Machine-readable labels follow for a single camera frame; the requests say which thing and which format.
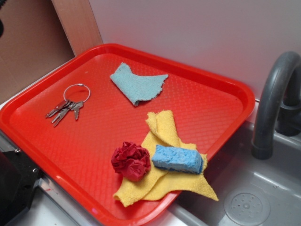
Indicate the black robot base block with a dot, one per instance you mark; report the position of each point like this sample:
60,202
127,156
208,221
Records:
19,177

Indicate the light blue cloth piece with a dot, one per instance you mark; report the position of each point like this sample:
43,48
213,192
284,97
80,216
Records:
137,88

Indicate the blue sponge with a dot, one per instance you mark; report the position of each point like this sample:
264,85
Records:
178,159

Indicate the crumpled red paper ball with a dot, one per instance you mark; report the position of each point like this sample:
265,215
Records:
131,161

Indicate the yellow cloth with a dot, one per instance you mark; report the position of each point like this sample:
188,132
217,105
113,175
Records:
158,182

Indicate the silver key right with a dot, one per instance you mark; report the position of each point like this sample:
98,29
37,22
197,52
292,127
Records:
77,108

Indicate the silver key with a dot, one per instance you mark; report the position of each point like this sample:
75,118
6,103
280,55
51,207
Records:
57,108
77,108
62,113

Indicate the silver key middle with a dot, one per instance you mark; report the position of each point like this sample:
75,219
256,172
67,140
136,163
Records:
62,113

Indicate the red plastic tray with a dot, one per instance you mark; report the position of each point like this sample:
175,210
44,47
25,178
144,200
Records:
207,109

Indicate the silver key left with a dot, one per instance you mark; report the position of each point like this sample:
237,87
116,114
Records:
57,108

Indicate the wooden board strip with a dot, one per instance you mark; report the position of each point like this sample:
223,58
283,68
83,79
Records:
79,24

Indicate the grey plastic sink basin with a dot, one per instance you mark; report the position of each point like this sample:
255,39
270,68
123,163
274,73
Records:
251,192

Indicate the grey plastic faucet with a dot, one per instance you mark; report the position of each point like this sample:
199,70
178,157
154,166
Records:
279,108

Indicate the brown cardboard panel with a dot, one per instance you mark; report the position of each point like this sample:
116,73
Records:
32,45

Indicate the black cable corner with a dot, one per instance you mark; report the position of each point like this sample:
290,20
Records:
2,2

